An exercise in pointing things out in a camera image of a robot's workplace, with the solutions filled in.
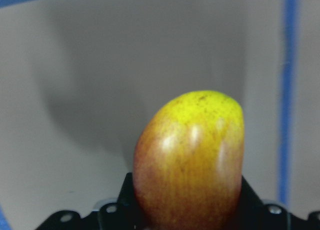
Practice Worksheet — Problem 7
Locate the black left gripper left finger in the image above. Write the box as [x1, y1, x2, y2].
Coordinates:
[37, 172, 145, 230]

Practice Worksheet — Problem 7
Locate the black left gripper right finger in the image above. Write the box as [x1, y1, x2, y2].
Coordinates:
[236, 177, 320, 230]

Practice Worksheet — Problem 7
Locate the red yellow mango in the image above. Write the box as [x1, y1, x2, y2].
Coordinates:
[132, 90, 245, 230]

